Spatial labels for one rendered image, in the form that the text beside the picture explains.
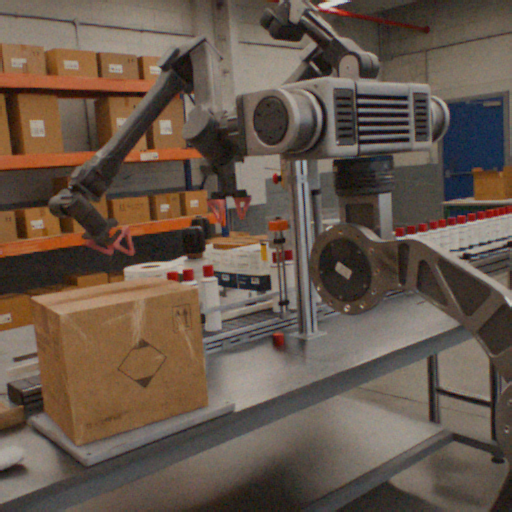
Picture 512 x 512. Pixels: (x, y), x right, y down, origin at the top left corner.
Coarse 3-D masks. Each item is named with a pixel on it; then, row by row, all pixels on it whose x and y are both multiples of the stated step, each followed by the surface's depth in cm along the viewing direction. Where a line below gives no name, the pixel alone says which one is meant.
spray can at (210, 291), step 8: (208, 264) 188; (208, 272) 187; (208, 280) 186; (216, 280) 188; (208, 288) 186; (216, 288) 188; (208, 296) 187; (216, 296) 188; (208, 304) 187; (216, 304) 188; (216, 312) 188; (208, 320) 188; (216, 320) 188; (208, 328) 189; (216, 328) 188
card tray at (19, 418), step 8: (0, 408) 151; (8, 408) 151; (16, 408) 141; (0, 416) 139; (8, 416) 140; (16, 416) 141; (24, 416) 142; (0, 424) 139; (8, 424) 140; (16, 424) 141
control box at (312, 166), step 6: (312, 162) 189; (312, 168) 190; (282, 174) 200; (312, 174) 190; (318, 174) 190; (282, 180) 200; (288, 180) 190; (312, 180) 190; (318, 180) 190; (282, 186) 203; (312, 186) 190; (318, 186) 191
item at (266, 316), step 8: (320, 304) 215; (264, 312) 209; (272, 312) 208; (240, 320) 201; (248, 320) 200; (256, 320) 199; (264, 320) 199; (224, 328) 192; (232, 328) 192; (208, 336) 185; (32, 376) 159; (16, 384) 154; (24, 384) 154; (32, 384) 153; (40, 384) 153
